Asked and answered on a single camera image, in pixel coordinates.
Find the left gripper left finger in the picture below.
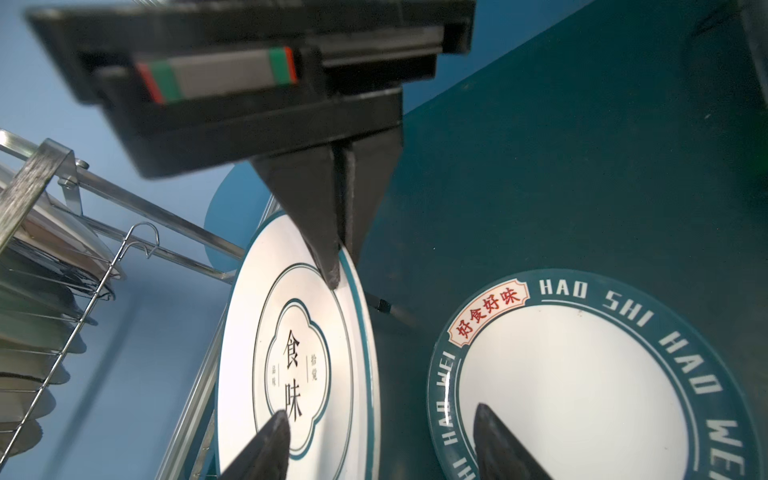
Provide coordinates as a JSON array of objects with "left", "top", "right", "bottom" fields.
[{"left": 219, "top": 410, "right": 291, "bottom": 480}]

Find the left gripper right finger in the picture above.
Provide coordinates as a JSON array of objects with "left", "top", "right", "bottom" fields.
[{"left": 473, "top": 403, "right": 551, "bottom": 480}]

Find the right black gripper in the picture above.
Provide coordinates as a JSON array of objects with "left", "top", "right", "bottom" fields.
[{"left": 25, "top": 1, "right": 476, "bottom": 290}]

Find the white plate black cloud line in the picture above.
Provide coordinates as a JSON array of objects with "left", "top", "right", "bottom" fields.
[{"left": 216, "top": 212, "right": 381, "bottom": 479}]

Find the white plate dark lettered rim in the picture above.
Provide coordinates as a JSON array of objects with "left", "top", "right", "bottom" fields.
[{"left": 426, "top": 269, "right": 767, "bottom": 479}]

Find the chrome wire dish rack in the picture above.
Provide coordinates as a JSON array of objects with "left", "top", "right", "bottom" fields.
[{"left": 1, "top": 130, "right": 244, "bottom": 479}]

